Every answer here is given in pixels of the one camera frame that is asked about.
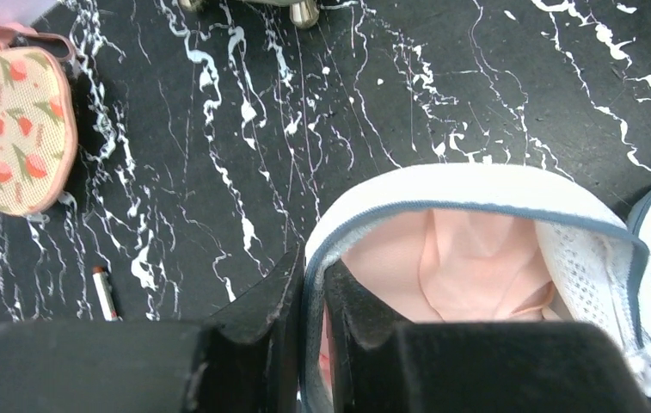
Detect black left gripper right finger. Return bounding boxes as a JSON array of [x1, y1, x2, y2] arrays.
[[324, 264, 651, 412]]

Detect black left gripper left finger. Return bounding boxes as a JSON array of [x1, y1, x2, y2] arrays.
[[0, 245, 304, 412]]

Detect pink bra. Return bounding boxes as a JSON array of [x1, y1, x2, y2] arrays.
[[317, 207, 566, 378]]

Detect white mesh bra laundry bag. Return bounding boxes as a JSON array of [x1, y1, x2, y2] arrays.
[[300, 163, 651, 412]]

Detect floral mesh laundry bag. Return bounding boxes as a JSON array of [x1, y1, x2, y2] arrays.
[[0, 24, 78, 216]]

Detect red white pen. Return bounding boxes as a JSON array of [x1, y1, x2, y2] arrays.
[[92, 267, 120, 321]]

